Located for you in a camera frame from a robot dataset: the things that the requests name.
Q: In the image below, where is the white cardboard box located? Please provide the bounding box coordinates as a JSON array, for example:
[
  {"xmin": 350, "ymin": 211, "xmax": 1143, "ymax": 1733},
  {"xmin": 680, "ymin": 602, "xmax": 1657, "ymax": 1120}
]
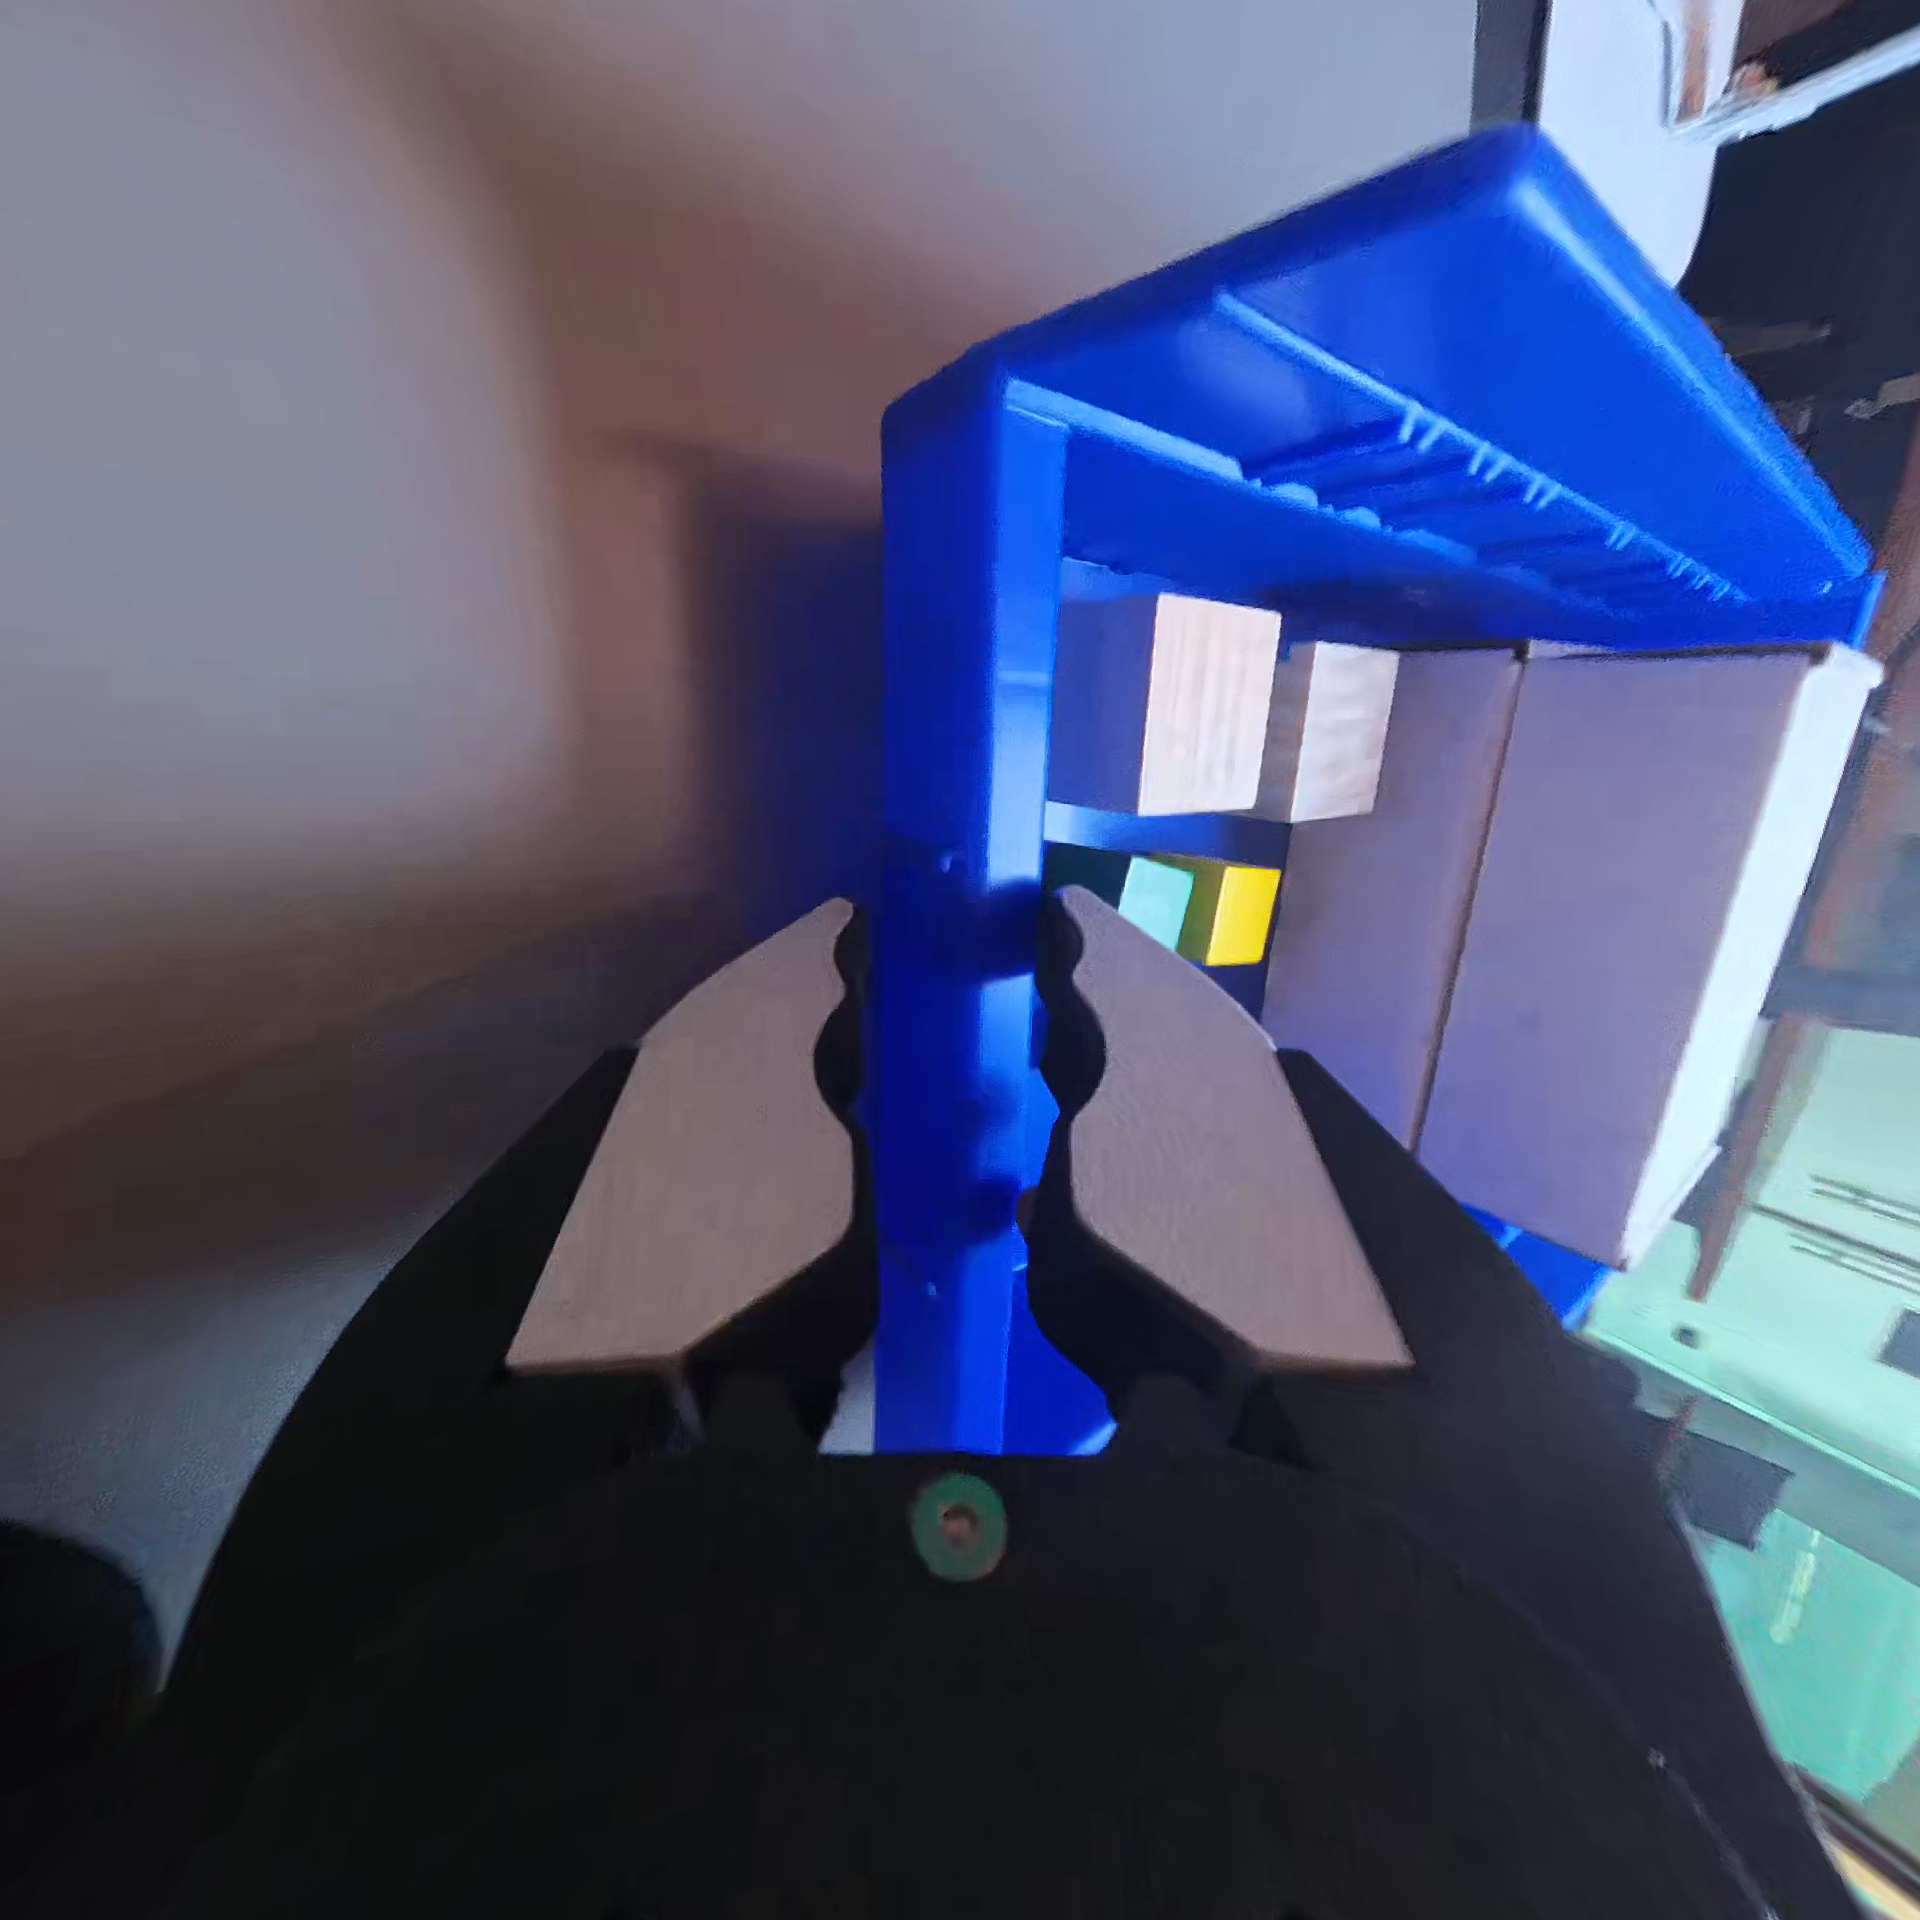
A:
[{"xmin": 1266, "ymin": 637, "xmax": 1884, "ymax": 1269}]

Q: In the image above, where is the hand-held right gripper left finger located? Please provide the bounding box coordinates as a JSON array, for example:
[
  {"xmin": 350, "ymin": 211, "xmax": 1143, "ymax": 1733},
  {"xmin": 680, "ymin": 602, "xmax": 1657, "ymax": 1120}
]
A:
[{"xmin": 504, "ymin": 895, "xmax": 868, "ymax": 1430}]

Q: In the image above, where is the teal cube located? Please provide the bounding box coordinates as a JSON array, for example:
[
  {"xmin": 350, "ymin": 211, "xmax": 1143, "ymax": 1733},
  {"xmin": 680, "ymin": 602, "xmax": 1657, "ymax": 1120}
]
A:
[{"xmin": 1118, "ymin": 855, "xmax": 1197, "ymax": 952}]

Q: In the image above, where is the large natural wooden cube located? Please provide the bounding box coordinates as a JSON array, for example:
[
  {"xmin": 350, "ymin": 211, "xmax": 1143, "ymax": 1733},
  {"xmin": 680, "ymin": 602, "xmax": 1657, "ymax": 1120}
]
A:
[{"xmin": 1056, "ymin": 592, "xmax": 1287, "ymax": 817}]

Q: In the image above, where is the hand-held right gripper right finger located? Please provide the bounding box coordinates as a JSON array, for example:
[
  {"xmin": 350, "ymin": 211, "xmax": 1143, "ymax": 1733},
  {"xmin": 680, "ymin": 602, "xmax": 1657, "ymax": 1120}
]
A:
[{"xmin": 1034, "ymin": 883, "xmax": 1414, "ymax": 1377}]

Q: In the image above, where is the blue plastic bin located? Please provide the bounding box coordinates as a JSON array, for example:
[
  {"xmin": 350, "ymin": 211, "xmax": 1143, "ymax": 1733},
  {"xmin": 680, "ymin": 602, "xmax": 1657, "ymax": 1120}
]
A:
[{"xmin": 877, "ymin": 123, "xmax": 1884, "ymax": 1465}]

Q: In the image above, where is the small natural wooden cube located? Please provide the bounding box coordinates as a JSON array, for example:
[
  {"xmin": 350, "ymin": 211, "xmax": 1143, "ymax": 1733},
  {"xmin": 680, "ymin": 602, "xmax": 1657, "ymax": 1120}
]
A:
[{"xmin": 1260, "ymin": 641, "xmax": 1401, "ymax": 824}]

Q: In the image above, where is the yellow cube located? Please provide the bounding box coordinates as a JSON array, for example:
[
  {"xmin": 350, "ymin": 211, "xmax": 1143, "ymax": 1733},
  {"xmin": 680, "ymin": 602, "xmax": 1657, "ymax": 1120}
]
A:
[{"xmin": 1176, "ymin": 861, "xmax": 1285, "ymax": 968}]

